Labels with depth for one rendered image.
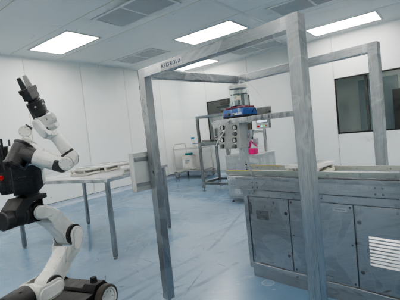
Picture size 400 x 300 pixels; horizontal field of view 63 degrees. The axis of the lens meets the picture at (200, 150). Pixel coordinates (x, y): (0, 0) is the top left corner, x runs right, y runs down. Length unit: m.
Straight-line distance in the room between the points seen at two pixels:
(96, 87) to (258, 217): 5.85
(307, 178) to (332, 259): 1.03
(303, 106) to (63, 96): 6.27
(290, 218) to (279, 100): 5.69
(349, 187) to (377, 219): 0.24
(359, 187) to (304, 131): 0.78
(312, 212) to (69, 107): 6.34
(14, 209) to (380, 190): 2.09
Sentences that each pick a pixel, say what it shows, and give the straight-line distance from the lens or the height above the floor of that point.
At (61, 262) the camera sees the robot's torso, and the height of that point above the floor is 0.40.
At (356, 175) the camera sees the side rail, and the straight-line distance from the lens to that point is 2.12.
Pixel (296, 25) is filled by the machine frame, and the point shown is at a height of 1.57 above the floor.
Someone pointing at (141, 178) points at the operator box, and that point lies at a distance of 2.21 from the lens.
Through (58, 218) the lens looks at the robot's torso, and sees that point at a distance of 2.42.
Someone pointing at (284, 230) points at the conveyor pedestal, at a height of 0.42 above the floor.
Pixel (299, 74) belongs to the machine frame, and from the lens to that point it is 1.46.
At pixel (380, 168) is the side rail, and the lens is 2.36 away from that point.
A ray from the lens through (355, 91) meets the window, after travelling 7.44.
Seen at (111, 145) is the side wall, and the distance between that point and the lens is 7.82.
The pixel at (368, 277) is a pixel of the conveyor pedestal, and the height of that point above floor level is 0.20.
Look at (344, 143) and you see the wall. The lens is 7.50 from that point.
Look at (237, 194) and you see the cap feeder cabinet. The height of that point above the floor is 0.13.
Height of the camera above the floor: 1.17
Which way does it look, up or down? 3 degrees down
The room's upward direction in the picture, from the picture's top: 6 degrees counter-clockwise
